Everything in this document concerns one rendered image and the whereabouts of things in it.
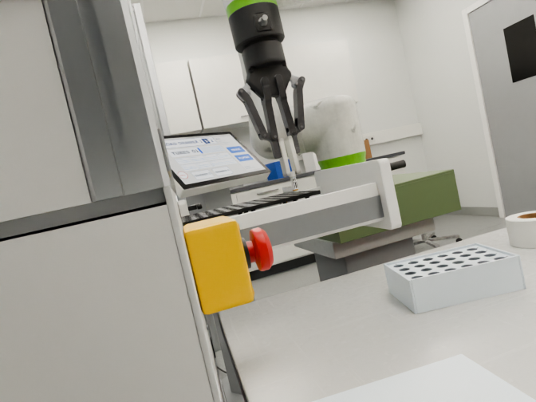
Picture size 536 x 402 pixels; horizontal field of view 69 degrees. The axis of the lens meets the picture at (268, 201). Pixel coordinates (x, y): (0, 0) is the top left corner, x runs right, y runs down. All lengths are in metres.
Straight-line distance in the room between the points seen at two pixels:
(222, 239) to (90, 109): 0.15
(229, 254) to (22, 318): 0.16
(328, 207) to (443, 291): 0.22
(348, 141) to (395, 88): 4.39
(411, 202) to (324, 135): 0.27
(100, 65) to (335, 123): 0.83
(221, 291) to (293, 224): 0.27
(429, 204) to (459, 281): 0.54
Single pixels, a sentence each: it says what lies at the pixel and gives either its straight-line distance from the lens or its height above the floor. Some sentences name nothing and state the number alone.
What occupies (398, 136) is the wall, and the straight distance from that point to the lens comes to 5.23.
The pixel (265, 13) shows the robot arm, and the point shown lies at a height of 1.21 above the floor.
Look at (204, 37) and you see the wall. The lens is 4.70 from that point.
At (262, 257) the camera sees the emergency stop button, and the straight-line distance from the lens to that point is 0.34.
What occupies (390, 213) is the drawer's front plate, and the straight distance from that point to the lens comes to 0.62.
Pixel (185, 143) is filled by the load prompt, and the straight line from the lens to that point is 1.70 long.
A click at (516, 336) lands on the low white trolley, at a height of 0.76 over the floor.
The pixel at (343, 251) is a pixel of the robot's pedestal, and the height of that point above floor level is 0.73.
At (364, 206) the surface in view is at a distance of 0.62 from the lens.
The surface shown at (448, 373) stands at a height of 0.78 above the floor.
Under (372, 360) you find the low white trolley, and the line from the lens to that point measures 0.39.
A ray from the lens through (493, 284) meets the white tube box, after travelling 0.49.
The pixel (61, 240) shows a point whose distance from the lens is 0.22.
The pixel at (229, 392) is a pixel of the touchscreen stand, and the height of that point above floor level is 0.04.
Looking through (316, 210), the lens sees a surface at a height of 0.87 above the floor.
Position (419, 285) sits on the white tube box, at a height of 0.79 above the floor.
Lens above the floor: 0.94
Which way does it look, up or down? 3 degrees down
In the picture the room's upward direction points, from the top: 12 degrees counter-clockwise
